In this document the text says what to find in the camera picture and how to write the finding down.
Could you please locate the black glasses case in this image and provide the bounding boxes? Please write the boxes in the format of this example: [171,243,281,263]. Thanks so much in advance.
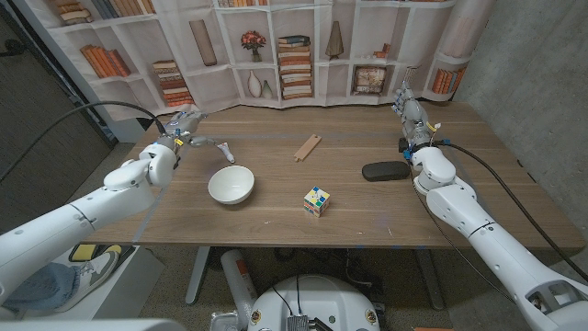
[361,160,412,183]

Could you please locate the wooden track block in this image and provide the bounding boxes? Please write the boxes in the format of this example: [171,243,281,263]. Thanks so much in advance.
[293,133,322,164]

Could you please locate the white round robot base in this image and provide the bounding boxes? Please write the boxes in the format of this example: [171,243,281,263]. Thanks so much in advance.
[247,274,381,331]

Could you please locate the silver foil tray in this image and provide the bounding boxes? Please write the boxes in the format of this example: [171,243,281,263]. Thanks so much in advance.
[210,311,241,331]

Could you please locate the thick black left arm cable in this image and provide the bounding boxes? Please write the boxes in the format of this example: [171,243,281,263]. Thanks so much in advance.
[0,100,167,185]

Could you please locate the colourful puzzle cube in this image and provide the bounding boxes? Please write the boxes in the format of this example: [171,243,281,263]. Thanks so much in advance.
[302,186,331,219]

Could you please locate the white printed paper packet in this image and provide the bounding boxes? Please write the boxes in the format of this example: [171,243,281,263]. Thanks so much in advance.
[215,141,236,165]

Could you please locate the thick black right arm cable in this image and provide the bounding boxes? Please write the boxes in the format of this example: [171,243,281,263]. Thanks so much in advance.
[435,140,588,284]

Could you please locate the white flat platform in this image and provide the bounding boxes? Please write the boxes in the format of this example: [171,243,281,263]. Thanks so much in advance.
[27,245,166,322]

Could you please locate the white cylinder roll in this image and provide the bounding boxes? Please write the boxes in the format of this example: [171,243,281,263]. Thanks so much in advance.
[220,249,258,318]

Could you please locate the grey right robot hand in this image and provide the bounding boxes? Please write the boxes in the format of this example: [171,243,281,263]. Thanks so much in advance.
[390,80,436,150]

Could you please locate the grey table leg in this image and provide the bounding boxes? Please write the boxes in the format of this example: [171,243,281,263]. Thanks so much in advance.
[415,249,446,312]
[185,246,211,306]

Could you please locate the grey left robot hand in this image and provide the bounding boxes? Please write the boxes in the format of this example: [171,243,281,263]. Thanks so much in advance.
[159,109,227,151]

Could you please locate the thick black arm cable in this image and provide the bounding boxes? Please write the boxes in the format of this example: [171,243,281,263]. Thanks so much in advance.
[435,140,588,284]
[0,100,167,185]

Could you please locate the white ceramic bowl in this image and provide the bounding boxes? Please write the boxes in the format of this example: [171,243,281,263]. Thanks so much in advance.
[207,165,255,206]

